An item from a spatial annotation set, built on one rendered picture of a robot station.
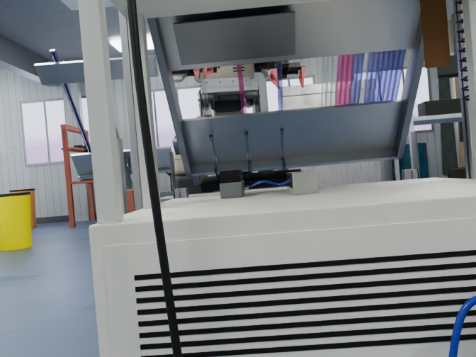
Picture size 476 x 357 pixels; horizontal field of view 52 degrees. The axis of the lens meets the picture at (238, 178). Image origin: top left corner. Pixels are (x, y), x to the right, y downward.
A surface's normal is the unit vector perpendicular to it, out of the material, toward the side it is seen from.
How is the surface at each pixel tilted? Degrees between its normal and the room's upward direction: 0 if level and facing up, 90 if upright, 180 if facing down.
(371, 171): 90
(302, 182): 90
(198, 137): 136
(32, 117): 90
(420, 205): 90
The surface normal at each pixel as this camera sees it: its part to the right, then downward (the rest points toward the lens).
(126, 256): -0.04, 0.02
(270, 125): 0.03, 0.73
